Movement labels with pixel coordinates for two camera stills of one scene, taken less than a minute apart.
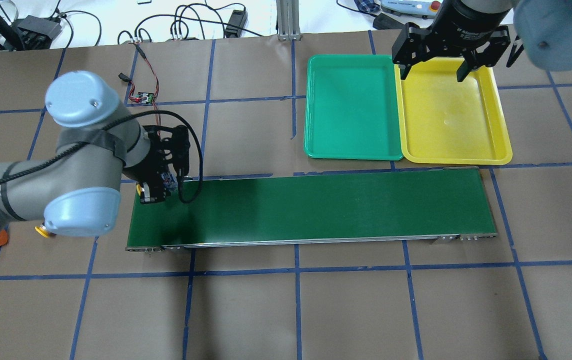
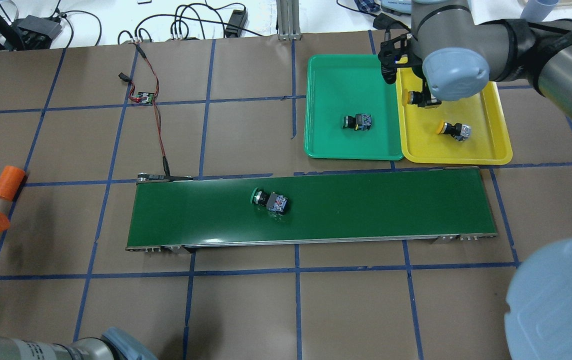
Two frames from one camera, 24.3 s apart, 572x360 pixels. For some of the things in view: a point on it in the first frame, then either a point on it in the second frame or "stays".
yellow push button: x=42 y=231 -> x=423 y=100
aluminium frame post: x=288 y=20 stays
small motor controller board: x=145 y=97 stays
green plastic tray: x=351 y=108 stays
